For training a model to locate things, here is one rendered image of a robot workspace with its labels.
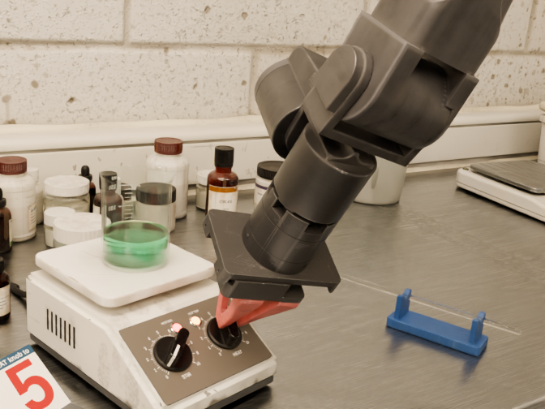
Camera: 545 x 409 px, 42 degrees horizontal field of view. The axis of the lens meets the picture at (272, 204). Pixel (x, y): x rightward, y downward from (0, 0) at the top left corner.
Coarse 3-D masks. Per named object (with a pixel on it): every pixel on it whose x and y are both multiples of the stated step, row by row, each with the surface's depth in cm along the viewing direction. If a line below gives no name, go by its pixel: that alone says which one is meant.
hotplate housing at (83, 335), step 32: (32, 288) 63; (64, 288) 62; (192, 288) 64; (32, 320) 64; (64, 320) 60; (96, 320) 58; (128, 320) 58; (64, 352) 61; (96, 352) 58; (128, 352) 55; (96, 384) 59; (128, 384) 55; (224, 384) 58; (256, 384) 61
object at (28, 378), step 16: (16, 368) 56; (32, 368) 57; (0, 384) 54; (16, 384) 55; (32, 384) 56; (48, 384) 57; (0, 400) 53; (16, 400) 54; (32, 400) 55; (48, 400) 56
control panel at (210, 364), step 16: (192, 304) 62; (208, 304) 62; (160, 320) 59; (176, 320) 60; (208, 320) 61; (128, 336) 56; (144, 336) 57; (160, 336) 58; (192, 336) 59; (256, 336) 62; (144, 352) 56; (192, 352) 58; (208, 352) 59; (224, 352) 59; (240, 352) 60; (256, 352) 61; (144, 368) 55; (160, 368) 55; (192, 368) 57; (208, 368) 58; (224, 368) 58; (240, 368) 59; (160, 384) 54; (176, 384) 55; (192, 384) 56; (208, 384) 56; (176, 400) 54
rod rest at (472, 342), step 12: (408, 300) 76; (396, 312) 75; (408, 312) 77; (480, 312) 72; (396, 324) 75; (408, 324) 74; (420, 324) 74; (432, 324) 74; (444, 324) 75; (480, 324) 71; (420, 336) 73; (432, 336) 73; (444, 336) 72; (456, 336) 72; (468, 336) 73; (480, 336) 73; (456, 348) 72; (468, 348) 71; (480, 348) 71
